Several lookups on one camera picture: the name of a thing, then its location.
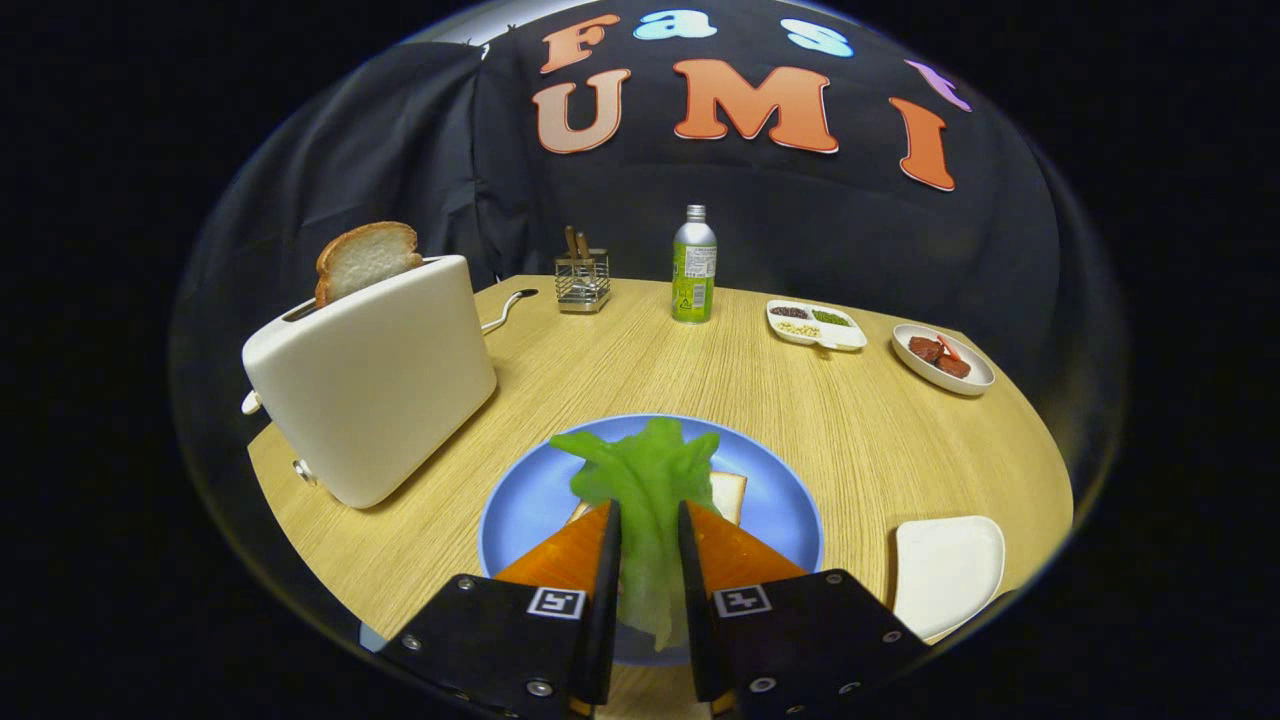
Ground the green label metal bottle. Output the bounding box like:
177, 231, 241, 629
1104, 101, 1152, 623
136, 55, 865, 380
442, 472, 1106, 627
671, 205, 718, 325

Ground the toasted bread slice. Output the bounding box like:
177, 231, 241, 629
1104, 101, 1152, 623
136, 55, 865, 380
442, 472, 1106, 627
314, 221, 425, 309

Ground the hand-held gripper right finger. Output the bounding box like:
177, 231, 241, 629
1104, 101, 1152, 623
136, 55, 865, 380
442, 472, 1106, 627
678, 500, 931, 720

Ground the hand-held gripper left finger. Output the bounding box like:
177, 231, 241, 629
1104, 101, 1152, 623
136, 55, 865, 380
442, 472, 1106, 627
380, 500, 623, 720

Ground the metal wire utensil holder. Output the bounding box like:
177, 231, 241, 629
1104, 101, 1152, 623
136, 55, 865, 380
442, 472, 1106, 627
554, 250, 612, 315

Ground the white square plate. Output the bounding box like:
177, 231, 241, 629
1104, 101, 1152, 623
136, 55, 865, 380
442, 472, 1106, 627
892, 515, 1006, 643

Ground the white toaster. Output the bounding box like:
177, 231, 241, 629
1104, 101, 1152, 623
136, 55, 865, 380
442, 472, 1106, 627
241, 254, 498, 510

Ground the white toaster cable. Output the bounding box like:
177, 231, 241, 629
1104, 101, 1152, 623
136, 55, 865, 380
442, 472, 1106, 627
480, 289, 539, 336

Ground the white bread slice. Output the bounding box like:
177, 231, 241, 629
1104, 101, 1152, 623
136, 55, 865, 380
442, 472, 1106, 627
570, 470, 748, 527

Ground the blue round plate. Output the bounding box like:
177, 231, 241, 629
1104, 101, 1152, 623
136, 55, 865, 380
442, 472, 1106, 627
478, 414, 825, 669

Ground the round white plate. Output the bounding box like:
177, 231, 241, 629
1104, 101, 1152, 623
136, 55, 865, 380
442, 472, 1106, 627
891, 323, 997, 397

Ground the black backdrop cloth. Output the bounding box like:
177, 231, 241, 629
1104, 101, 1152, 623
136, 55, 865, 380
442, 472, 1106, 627
170, 0, 1131, 481

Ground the green lettuce leaf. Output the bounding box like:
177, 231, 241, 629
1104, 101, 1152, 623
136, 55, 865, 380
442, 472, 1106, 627
549, 417, 721, 651

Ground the white divided dish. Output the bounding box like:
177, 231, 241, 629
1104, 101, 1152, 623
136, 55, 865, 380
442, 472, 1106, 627
766, 299, 869, 353

